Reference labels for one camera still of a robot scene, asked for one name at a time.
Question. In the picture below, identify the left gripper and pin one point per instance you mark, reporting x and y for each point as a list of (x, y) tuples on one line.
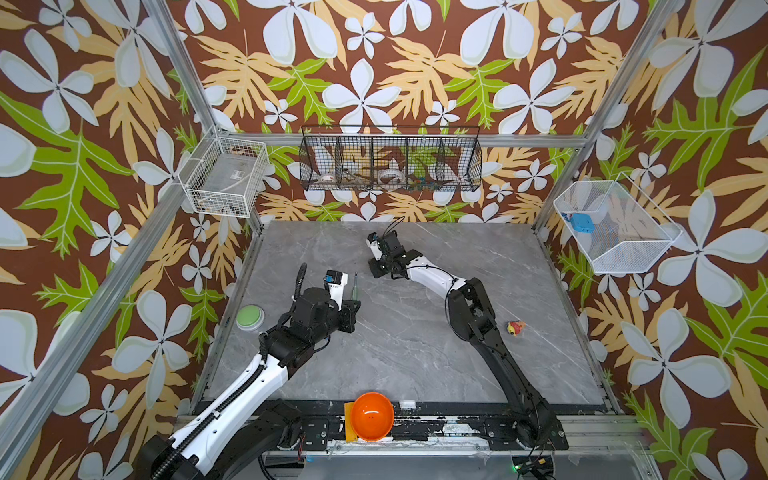
[(348, 313)]

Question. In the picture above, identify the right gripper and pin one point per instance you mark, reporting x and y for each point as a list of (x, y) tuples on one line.
[(379, 258)]

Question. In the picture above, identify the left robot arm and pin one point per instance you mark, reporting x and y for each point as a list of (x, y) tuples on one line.
[(234, 429)]

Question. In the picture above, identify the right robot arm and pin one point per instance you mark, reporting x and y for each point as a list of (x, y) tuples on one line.
[(473, 320)]

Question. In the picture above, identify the green push button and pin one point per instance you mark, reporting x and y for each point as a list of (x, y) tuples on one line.
[(249, 318)]

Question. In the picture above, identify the orange bowl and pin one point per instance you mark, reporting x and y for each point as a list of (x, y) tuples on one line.
[(372, 416)]

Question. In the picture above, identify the small red yellow toy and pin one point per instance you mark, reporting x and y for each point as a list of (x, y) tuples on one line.
[(514, 328)]

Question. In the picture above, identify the blue object in basket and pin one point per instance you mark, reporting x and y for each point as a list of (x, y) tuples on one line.
[(582, 223)]

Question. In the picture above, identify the white mesh basket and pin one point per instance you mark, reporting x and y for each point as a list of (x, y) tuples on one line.
[(632, 231)]

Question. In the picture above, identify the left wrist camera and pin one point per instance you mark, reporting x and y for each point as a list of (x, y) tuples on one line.
[(335, 282)]

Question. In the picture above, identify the black wire basket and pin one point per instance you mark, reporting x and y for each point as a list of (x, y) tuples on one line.
[(390, 158)]

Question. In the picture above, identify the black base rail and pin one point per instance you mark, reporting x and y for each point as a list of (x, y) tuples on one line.
[(317, 422)]

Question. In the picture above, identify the white wire basket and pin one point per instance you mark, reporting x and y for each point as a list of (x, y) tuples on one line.
[(224, 175)]

